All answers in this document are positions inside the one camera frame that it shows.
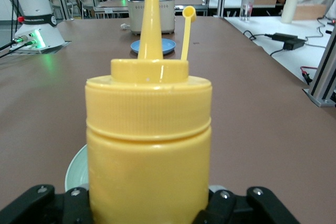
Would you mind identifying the pale green round plate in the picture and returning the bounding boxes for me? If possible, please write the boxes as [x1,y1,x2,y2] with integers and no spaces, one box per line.
[65,144,90,193]

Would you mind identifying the white thermos bottle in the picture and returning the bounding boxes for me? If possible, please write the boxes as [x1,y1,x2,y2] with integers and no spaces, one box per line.
[281,0,302,24]

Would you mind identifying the black base power cable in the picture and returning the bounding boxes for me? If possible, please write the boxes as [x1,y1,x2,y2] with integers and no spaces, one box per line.
[0,38,27,59]

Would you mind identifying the blue round plate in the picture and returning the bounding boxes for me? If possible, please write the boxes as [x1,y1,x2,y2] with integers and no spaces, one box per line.
[130,38,176,55]

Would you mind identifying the distant brown work table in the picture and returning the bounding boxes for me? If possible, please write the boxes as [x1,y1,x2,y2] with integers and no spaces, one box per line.
[93,0,208,19]

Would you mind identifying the white side table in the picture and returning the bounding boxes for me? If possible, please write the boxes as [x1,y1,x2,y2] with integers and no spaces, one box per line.
[214,15,336,96]

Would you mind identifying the black power adapter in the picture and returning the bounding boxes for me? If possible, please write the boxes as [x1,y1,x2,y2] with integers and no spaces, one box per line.
[265,32,307,51]

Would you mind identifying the yellow squeeze sauce bottle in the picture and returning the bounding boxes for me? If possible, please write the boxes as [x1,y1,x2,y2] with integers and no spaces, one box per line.
[84,0,213,224]

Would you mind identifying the red and black clip leads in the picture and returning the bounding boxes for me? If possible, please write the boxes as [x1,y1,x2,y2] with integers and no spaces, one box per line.
[300,66,313,83]

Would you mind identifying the large cardboard box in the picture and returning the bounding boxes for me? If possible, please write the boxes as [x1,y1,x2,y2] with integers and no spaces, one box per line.
[292,4,330,21]

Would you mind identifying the aluminium camera mount post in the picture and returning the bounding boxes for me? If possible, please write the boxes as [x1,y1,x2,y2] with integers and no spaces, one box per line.
[303,23,336,108]

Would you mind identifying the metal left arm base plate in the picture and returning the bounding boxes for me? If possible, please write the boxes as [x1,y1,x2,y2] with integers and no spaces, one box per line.
[9,40,72,55]

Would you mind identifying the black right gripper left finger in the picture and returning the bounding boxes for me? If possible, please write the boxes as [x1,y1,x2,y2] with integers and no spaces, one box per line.
[0,184,91,224]

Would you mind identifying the clear water bottle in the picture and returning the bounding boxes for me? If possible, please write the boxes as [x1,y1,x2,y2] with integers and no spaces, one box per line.
[240,0,257,22]

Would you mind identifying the beige chrome two-slot toaster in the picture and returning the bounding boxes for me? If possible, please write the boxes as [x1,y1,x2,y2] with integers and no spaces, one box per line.
[127,0,176,36]

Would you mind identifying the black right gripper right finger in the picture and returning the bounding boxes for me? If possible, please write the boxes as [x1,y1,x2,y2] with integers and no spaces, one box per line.
[194,186,300,224]

